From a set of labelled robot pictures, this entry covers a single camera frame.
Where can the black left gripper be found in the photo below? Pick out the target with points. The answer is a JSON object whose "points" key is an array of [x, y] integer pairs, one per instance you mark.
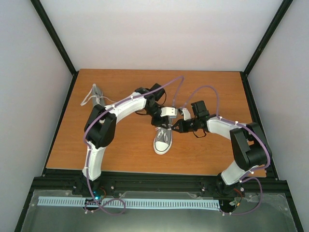
{"points": [[158, 123]]}

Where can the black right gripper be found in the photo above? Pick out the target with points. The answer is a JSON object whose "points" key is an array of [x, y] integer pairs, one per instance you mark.
{"points": [[182, 127]]}

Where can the white shoelace of sneaker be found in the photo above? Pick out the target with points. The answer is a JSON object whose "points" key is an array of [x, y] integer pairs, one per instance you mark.
{"points": [[163, 135]]}

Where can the grey sneaker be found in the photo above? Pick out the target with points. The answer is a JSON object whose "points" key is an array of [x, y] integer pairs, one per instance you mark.
{"points": [[161, 148], [95, 96]]}

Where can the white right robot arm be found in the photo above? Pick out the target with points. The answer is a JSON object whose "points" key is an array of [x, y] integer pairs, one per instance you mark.
{"points": [[249, 145]]}

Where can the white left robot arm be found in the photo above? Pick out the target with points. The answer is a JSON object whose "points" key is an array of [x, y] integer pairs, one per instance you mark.
{"points": [[100, 128]]}

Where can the clear plastic front sheet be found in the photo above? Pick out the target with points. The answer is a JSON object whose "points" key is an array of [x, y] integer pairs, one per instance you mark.
{"points": [[254, 213]]}

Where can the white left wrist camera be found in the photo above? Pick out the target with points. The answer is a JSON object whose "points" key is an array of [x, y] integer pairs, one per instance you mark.
{"points": [[171, 112]]}

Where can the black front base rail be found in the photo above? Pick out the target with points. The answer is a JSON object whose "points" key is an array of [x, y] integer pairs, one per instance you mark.
{"points": [[116, 183]]}

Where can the light blue cable duct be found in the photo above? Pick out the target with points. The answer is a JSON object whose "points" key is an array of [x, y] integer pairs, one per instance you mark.
{"points": [[130, 203]]}

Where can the black left frame post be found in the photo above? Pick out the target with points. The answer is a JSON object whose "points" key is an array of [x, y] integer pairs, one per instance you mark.
{"points": [[53, 35]]}

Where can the black frame post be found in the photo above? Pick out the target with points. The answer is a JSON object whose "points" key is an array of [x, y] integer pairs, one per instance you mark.
{"points": [[280, 13], [53, 35]]}

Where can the black right frame post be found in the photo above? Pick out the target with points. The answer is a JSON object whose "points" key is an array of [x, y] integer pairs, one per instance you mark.
{"points": [[280, 13]]}

